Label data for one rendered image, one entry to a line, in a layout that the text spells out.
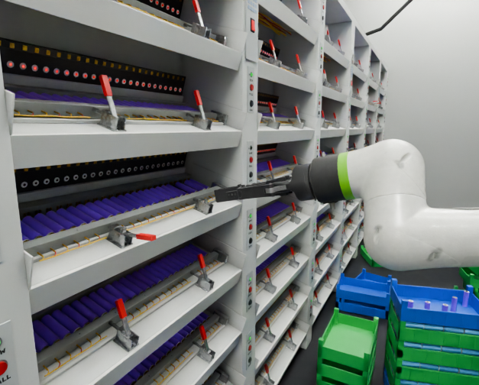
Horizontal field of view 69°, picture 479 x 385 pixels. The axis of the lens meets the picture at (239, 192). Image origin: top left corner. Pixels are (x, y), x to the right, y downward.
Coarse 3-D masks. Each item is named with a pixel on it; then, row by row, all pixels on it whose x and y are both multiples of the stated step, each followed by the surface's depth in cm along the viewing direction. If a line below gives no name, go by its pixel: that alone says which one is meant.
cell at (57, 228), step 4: (36, 216) 59; (40, 216) 59; (44, 216) 59; (40, 220) 59; (44, 220) 59; (48, 220) 59; (52, 220) 59; (44, 224) 58; (48, 224) 58; (52, 224) 58; (56, 224) 58; (52, 228) 57; (56, 228) 57; (60, 228) 57; (64, 228) 58; (56, 232) 57
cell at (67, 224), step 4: (48, 212) 61; (52, 212) 61; (48, 216) 61; (52, 216) 61; (56, 216) 60; (60, 216) 61; (56, 220) 60; (60, 220) 60; (64, 220) 60; (60, 224) 60; (64, 224) 59; (68, 224) 59; (72, 224) 59; (68, 228) 59
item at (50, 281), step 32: (32, 192) 62; (64, 192) 68; (160, 224) 73; (192, 224) 77; (32, 256) 44; (64, 256) 54; (96, 256) 56; (128, 256) 61; (32, 288) 46; (64, 288) 51
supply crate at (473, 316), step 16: (400, 288) 145; (416, 288) 144; (432, 288) 142; (400, 304) 129; (416, 304) 139; (432, 304) 139; (448, 304) 139; (400, 320) 128; (416, 320) 127; (432, 320) 125; (448, 320) 124; (464, 320) 123
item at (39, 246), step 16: (208, 192) 91; (144, 208) 72; (160, 208) 75; (176, 208) 80; (96, 224) 61; (112, 224) 63; (128, 224) 67; (144, 224) 69; (32, 240) 52; (48, 240) 53; (64, 240) 55; (80, 240) 58
